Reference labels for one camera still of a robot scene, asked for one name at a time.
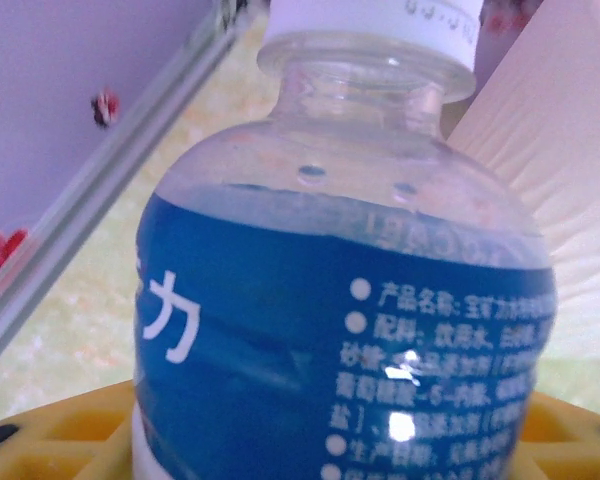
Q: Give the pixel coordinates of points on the aluminium wall rail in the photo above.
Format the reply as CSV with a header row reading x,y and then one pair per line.
x,y
105,160

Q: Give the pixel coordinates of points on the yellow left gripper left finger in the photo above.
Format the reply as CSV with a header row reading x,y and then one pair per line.
x,y
55,445

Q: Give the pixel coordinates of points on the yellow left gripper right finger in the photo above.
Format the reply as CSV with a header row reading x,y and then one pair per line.
x,y
570,445

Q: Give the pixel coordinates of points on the white fabric bag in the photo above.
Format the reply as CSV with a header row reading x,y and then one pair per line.
x,y
570,150

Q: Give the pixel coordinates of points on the blue label bottle white cap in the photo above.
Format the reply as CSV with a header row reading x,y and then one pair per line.
x,y
290,280

